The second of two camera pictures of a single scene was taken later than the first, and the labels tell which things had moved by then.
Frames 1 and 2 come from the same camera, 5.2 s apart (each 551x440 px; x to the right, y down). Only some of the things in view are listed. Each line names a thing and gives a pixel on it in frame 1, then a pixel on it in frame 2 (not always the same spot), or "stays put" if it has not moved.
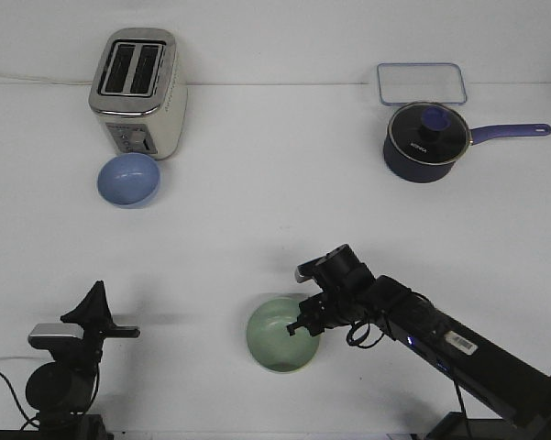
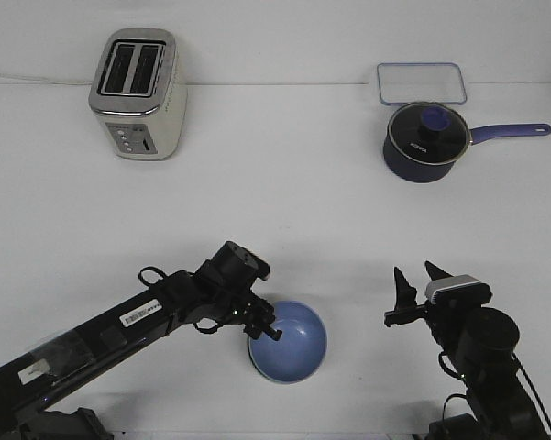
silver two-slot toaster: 134,89 stays put
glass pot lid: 430,133 stays put
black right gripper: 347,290 → 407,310
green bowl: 269,340 → 257,367
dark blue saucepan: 424,173 stays put
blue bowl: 128,181 → 300,351
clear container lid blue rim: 404,82 stays put
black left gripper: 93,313 → 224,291
